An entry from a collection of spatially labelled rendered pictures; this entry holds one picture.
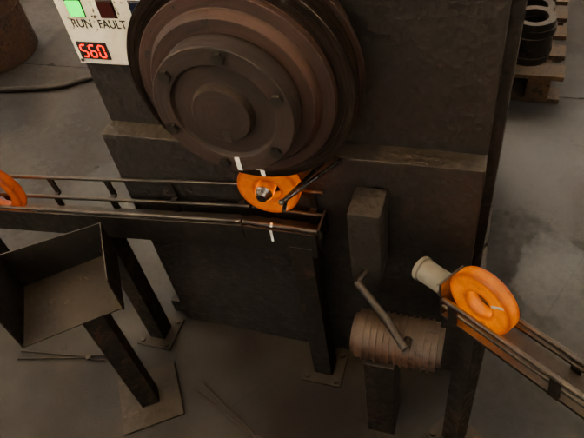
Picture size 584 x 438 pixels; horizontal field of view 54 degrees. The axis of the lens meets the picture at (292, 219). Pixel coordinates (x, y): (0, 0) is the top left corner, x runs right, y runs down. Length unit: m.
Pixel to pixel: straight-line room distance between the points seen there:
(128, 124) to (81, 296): 0.46
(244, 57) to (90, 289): 0.83
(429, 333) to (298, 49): 0.74
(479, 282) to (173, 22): 0.76
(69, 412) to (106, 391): 0.13
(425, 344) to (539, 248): 1.01
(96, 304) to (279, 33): 0.86
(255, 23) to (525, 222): 1.62
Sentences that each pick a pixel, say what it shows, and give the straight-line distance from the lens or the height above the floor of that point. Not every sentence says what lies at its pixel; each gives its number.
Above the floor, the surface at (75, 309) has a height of 0.60.
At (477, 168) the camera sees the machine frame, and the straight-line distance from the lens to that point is 1.29.
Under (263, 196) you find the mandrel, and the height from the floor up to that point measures 0.83.
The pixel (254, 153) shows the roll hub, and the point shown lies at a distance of 1.13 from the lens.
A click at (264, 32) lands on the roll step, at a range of 1.02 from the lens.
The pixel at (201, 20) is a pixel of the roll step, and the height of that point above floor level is 1.28.
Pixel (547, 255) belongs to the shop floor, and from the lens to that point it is 2.31.
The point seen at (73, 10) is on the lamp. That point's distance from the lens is 1.42.
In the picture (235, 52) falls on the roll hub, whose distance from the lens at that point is 1.00.
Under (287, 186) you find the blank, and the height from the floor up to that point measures 0.83.
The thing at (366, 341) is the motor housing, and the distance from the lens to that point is 1.43.
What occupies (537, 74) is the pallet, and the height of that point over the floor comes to 0.14.
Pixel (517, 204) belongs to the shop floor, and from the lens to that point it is 2.46.
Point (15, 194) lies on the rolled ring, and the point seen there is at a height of 0.67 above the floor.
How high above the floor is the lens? 1.74
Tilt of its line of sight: 46 degrees down
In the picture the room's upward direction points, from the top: 11 degrees counter-clockwise
